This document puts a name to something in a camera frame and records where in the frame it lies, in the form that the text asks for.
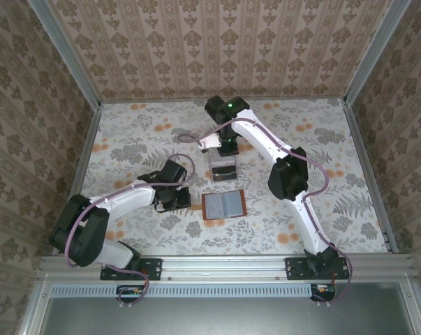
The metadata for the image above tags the grey metal sheet panel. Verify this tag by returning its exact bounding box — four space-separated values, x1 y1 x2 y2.
38 296 412 335

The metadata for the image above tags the aluminium frame crossbar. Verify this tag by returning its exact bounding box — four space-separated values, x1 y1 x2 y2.
38 254 415 283

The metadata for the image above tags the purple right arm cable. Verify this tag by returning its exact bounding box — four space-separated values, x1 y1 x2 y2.
177 118 353 308

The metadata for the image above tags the grey slotted cable duct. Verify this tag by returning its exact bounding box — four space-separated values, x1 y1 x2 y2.
51 283 337 299

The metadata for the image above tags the aluminium frame post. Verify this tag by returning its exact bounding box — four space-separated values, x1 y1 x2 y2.
27 0 103 109
342 0 413 105

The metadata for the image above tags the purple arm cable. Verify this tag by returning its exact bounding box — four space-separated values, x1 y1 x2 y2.
66 152 197 310
177 118 353 308

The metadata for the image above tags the aluminium table side rail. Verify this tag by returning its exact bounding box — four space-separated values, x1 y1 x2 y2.
52 104 103 255
342 104 399 254

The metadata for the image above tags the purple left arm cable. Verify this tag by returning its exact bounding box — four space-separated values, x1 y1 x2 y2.
66 152 197 310

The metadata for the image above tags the small black connector board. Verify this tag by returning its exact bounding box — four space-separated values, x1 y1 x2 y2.
309 283 337 302
115 284 145 303

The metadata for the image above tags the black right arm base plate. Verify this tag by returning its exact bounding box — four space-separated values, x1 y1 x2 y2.
286 257 350 281

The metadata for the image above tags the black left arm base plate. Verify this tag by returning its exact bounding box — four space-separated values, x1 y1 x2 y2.
100 257 162 281

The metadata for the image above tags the brown leather card holder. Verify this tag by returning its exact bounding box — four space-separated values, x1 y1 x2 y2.
201 189 247 221

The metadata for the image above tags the clear acrylic card box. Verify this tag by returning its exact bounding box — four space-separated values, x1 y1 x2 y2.
208 149 239 183

